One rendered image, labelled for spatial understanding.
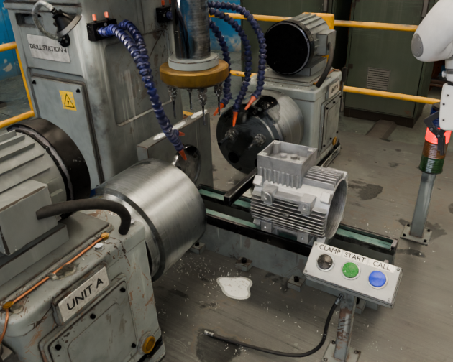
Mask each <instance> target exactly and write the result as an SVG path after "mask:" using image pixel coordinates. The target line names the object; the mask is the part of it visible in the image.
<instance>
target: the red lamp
mask: <svg viewBox="0 0 453 362"><path fill-rule="evenodd" d="M450 134H451V131H446V132H445V133H444V135H445V136H446V143H448V142H449V138H450ZM425 139H426V140H427V141H429V142H431V143H434V144H437V138H436V136H435V135H434V134H432V133H431V132H430V131H429V128H428V127H427V130H426V137H425Z"/></svg>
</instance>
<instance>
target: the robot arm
mask: <svg viewBox="0 0 453 362"><path fill-rule="evenodd" d="M411 51H412V53H413V56H414V57H415V58H416V59H417V60H420V61H422V62H434V61H439V60H445V69H446V71H443V72H442V77H446V79H447V80H448V82H447V83H445V84H444V85H443V88H442V92H441V102H440V110H439V111H437V112H435V113H433V114H432V115H430V116H428V117H426V118H425V119H424V123H425V124H426V126H427V127H428V128H429V131H430V132H431V133H432V134H434V135H435V136H436V138H437V150H438V151H440V155H441V156H443V155H444V153H445V151H446V136H445V135H444V133H445V132H446V131H453V0H439V1H438V2H437V3H436V4H435V5H434V7H433V8H432V9H431V10H430V11H429V13H428V14H427V15H426V16H425V18H424V19H423V21H422V22H421V23H420V25H419V26H418V28H417V30H416V31H415V33H414V35H413V39H412V41H411ZM437 118H439V126H440V129H438V128H437V127H436V126H435V125H434V124H433V122H432V121H433V120H434V119H437Z"/></svg>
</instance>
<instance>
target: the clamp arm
mask: <svg viewBox="0 0 453 362"><path fill-rule="evenodd" d="M255 175H257V167H256V168H254V169H253V170H252V171H251V173H249V174H248V175H247V176H246V177H245V178H243V179H242V180H241V181H240V182H239V183H237V184H236V185H235V186H234V187H233V188H232V189H231V190H230V191H229V192H226V193H225V194H224V204H225V205H227V206H231V205H232V204H233V203H234V202H235V201H236V200H238V199H239V198H240V197H241V196H242V195H243V194H244V193H245V192H246V191H247V190H249V189H250V188H251V187H252V186H253V184H252V183H253V180H254V178H255Z"/></svg>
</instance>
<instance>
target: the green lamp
mask: <svg viewBox="0 0 453 362"><path fill-rule="evenodd" d="M444 160H445V158H443V159H431V158H428V157H425V156H424V155H423V154H422V155H421V161H420V165H419V166H420V169H422V170H423V171H425V172H430V173H438V172H441V171H442V169H443V166H444Z"/></svg>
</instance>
